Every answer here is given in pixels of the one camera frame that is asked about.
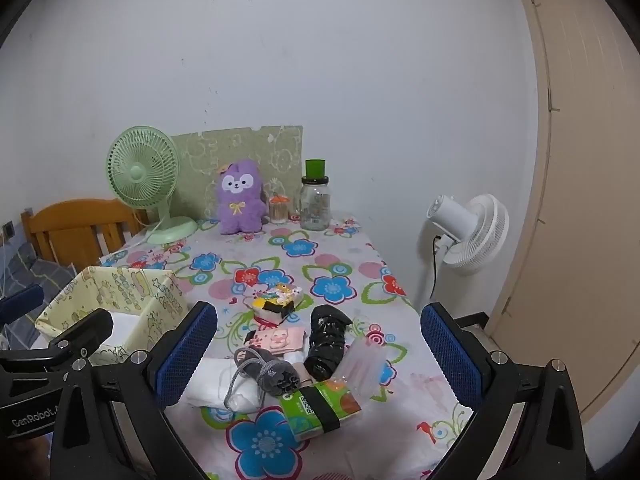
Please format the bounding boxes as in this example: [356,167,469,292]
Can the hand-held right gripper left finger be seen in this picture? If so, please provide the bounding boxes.
[50,301,219,480]

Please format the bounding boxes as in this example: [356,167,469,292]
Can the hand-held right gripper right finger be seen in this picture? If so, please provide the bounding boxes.
[420,302,596,480]

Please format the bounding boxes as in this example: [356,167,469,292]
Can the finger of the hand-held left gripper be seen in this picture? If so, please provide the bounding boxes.
[0,284,45,328]
[0,308,115,386]

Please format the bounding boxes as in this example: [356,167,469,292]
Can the yellow patterned storage box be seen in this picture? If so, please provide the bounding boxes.
[35,265,190,368]

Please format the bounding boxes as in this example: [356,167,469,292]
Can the grey socks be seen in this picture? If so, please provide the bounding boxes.
[223,346,307,413]

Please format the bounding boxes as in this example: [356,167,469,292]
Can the pink cartoon tissue pack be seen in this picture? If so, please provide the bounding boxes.
[250,326,307,356]

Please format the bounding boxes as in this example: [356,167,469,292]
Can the yellow black cartoon tissue pack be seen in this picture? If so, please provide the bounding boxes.
[250,282,306,326]

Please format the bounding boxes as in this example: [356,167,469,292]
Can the black plastic bag roll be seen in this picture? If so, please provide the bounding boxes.
[304,304,352,381]

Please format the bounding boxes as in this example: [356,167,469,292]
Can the green tissue packet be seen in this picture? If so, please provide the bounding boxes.
[280,379,363,443]

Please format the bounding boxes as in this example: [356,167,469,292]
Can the grey plaid pillow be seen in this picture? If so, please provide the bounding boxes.
[0,240,76,311]

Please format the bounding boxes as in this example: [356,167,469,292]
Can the wooden chair back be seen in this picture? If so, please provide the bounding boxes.
[20,198,151,266]

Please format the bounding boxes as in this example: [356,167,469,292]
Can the white standing fan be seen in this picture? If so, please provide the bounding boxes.
[416,193,511,311]

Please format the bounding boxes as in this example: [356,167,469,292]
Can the purple plush toy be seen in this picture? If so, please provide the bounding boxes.
[215,159,267,236]

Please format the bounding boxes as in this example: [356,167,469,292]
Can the toothpick jar with orange lid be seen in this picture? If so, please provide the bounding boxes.
[268,192,292,225]

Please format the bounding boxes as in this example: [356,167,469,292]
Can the green desk fan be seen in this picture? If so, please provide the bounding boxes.
[105,125,199,246]

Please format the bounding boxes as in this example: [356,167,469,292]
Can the glass jar with green lid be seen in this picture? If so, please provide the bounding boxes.
[299,159,334,232]

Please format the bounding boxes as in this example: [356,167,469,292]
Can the green patterned board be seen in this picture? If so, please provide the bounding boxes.
[172,124,304,221]

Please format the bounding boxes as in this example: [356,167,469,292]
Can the beige door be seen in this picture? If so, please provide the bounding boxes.
[487,0,640,426]

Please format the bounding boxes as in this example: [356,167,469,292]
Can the black fan power cable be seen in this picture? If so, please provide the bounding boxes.
[431,234,441,303]

